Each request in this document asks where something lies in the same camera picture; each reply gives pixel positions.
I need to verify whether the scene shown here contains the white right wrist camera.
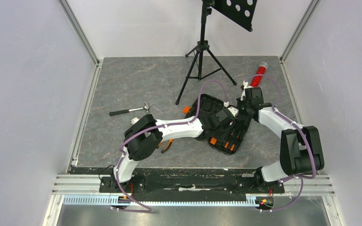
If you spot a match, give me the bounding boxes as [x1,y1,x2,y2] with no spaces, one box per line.
[240,81,250,101]

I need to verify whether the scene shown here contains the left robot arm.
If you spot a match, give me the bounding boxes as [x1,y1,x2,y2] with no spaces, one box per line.
[111,106,239,192]

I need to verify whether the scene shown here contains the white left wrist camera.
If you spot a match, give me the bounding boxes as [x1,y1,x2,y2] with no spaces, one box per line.
[227,106,239,118]

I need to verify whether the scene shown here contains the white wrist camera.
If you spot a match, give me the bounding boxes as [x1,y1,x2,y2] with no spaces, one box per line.
[240,81,250,101]
[227,106,239,118]

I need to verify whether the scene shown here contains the black plastic tool case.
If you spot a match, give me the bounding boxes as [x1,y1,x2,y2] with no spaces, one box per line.
[183,94,252,155]

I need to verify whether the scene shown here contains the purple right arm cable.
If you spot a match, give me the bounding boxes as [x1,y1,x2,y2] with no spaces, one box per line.
[243,74,317,213]

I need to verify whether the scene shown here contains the claw hammer black handle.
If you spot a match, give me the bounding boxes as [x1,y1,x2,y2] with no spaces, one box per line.
[109,102,149,116]

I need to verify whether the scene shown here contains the red glitter tube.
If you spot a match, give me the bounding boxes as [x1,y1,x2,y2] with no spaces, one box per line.
[250,61,268,87]

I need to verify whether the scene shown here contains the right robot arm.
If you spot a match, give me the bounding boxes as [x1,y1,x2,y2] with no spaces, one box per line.
[237,86,325,192]

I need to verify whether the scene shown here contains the black music stand tripod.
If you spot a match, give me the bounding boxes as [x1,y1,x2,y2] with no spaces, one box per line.
[175,0,257,105]

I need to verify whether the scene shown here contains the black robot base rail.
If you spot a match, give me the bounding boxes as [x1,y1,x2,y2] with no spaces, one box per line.
[99,168,285,202]

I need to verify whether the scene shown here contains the orange-handled pliers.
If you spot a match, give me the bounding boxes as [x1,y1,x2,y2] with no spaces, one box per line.
[158,139,174,153]

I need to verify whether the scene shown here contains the large orange-handled screwdriver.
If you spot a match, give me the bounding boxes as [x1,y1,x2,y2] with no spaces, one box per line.
[209,137,217,145]

